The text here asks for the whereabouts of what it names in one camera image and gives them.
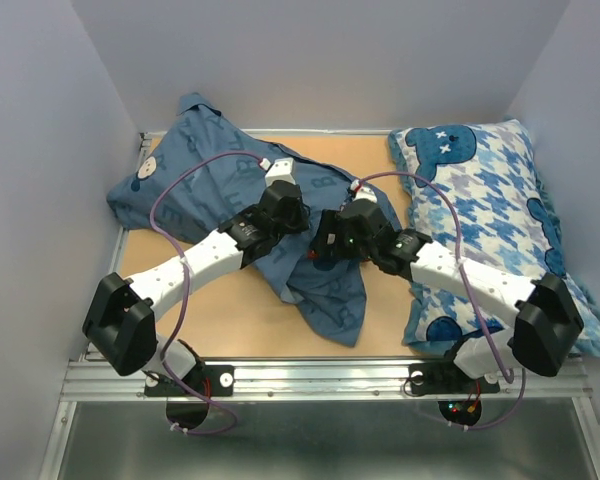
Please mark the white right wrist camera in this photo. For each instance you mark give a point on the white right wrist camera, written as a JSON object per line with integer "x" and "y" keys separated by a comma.
{"x": 361, "y": 191}

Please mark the blue houndstooth bear pillow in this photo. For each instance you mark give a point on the blue houndstooth bear pillow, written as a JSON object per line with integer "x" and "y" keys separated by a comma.
{"x": 478, "y": 184}

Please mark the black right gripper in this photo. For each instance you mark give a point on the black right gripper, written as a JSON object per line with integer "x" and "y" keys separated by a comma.
{"x": 332, "y": 221}

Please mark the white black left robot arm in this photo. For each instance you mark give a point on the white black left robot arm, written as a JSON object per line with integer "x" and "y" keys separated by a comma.
{"x": 121, "y": 319}

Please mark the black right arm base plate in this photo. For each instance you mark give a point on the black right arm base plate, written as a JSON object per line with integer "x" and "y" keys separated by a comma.
{"x": 443, "y": 378}

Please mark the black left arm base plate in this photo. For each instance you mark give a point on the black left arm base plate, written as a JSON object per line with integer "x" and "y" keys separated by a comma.
{"x": 208, "y": 380}

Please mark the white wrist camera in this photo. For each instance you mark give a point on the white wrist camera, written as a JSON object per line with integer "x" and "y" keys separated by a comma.
{"x": 280, "y": 170}
{"x": 361, "y": 191}

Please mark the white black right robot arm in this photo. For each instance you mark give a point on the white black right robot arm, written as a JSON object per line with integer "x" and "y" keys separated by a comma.
{"x": 541, "y": 318}

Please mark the blue letter-print pillowcase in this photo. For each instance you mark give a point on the blue letter-print pillowcase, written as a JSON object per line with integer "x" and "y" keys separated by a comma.
{"x": 205, "y": 170}

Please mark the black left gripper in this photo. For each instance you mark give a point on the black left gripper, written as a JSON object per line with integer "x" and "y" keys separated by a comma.
{"x": 300, "y": 224}

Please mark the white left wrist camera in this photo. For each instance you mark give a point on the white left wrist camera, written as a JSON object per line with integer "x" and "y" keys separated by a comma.
{"x": 280, "y": 170}

